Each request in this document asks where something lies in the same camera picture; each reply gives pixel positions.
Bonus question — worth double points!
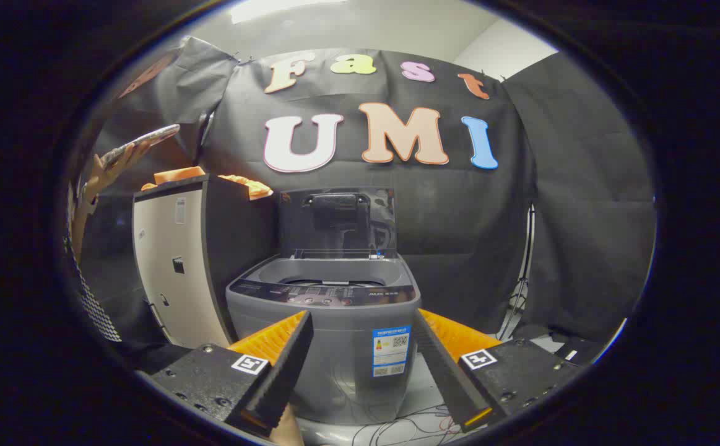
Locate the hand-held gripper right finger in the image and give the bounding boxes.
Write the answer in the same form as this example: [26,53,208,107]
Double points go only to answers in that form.
[412,308,583,433]

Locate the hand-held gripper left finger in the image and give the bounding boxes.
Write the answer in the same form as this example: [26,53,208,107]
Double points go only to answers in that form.
[149,310,314,438]

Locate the grey washing machine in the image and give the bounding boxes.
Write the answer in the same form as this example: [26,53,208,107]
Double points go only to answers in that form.
[226,254,422,427]

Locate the dark washing machine lid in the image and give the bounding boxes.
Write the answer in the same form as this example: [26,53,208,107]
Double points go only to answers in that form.
[278,188,397,260]

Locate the orange polo shirt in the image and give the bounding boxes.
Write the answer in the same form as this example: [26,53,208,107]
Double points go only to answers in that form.
[142,166,274,200]

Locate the person's leg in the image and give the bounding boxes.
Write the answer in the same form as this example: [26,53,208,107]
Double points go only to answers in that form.
[270,406,305,446]

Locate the black light stand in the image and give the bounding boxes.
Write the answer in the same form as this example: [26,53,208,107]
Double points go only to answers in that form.
[499,204,537,338]

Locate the black box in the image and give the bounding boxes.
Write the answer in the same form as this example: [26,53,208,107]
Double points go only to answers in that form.
[552,334,602,366]

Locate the white and dark cabinet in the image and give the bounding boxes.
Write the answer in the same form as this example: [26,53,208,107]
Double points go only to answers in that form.
[132,173,277,349]

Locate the black backdrop cloth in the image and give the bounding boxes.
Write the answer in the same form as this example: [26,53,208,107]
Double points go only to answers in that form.
[81,36,656,341]

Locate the person's checkered clothing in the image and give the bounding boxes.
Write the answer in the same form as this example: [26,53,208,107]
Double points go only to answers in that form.
[63,235,122,343]

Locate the silver smartphone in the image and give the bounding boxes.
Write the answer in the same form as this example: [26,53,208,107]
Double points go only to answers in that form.
[101,124,181,168]

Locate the ceiling light panel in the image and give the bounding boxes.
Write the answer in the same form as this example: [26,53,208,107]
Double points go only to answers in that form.
[230,0,348,24]

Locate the tangle of floor cables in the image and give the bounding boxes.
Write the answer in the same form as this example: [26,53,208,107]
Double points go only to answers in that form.
[350,403,466,445]

